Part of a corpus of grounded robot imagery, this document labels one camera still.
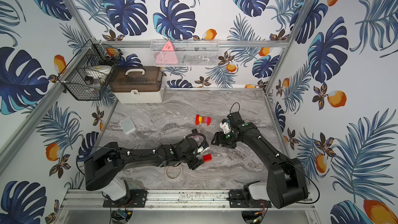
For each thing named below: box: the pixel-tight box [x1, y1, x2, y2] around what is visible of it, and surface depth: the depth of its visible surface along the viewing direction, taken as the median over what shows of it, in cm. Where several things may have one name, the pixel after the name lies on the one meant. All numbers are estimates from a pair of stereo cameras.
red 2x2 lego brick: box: [202, 154, 213, 162], surface depth 88 cm
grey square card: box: [119, 117, 136, 135], surface depth 102 cm
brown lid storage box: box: [108, 65, 163, 105], surface depth 105 cm
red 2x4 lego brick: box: [195, 114, 200, 125], surface depth 103 cm
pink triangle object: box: [153, 40, 179, 65], surface depth 92 cm
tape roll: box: [165, 164, 182, 179], surface depth 84 cm
